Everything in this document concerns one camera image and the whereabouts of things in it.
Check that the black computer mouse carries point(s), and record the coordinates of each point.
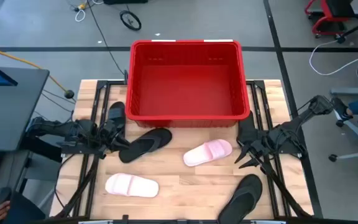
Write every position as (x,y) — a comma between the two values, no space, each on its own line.
(1,194)

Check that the small black wheel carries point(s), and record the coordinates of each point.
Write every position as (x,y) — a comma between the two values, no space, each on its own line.
(130,20)

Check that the black round plug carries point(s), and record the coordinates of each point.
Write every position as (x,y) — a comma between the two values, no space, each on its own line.
(69,94)

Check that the pink slide sandal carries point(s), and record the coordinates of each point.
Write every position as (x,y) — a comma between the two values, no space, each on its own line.
(207,152)
(132,185)

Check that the black flip-flop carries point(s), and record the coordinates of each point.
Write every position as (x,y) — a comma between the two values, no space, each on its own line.
(148,143)
(241,199)

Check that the red wheeled cart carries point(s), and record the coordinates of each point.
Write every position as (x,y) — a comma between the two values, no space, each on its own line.
(325,18)

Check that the white tape strip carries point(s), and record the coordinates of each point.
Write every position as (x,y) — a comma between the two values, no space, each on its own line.
(163,40)
(218,40)

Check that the red plastic bin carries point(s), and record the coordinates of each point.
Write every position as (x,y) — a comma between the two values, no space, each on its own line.
(185,90)

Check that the black chair base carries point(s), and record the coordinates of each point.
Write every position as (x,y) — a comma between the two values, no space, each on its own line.
(357,29)

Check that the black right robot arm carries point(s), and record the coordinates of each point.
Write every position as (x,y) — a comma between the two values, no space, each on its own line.
(291,127)

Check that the black slide sandal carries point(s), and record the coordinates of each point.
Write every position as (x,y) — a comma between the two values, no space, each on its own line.
(117,109)

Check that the black metal frame rail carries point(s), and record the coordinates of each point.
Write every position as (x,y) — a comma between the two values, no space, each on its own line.
(275,186)
(87,174)

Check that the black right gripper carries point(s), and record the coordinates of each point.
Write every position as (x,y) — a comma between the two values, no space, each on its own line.
(257,143)

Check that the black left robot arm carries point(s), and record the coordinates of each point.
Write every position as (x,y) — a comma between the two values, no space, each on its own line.
(57,128)

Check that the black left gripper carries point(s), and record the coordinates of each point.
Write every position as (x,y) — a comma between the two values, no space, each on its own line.
(107,135)

